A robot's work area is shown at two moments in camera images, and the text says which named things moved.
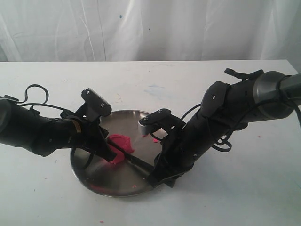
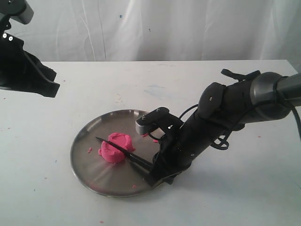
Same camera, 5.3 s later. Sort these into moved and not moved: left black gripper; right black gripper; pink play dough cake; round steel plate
Moved: left black gripper
Not moved: right black gripper; pink play dough cake; round steel plate
